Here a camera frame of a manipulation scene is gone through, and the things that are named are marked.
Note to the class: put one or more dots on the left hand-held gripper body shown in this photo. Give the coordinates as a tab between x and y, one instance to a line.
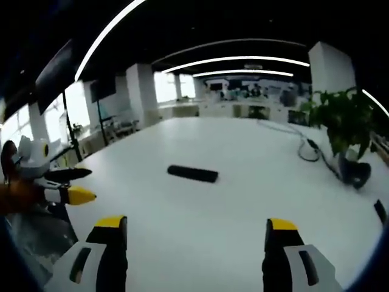
33	161

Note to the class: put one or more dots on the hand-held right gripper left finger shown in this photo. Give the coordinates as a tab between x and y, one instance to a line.
91	258

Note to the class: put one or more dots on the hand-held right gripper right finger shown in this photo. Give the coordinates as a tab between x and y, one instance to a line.
291	258

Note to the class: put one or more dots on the black remote control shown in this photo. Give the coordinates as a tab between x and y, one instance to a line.
192	173

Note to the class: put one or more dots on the person's left hand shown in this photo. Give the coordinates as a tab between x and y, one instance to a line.
18	194

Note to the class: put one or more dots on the small black object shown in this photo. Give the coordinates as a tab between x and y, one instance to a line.
380	211

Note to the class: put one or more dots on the black plant pot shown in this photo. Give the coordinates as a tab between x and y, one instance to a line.
355	171

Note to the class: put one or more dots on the green potted plant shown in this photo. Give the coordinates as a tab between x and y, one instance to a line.
342	117

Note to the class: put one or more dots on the black wall monitor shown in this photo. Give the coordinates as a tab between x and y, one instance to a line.
102	88

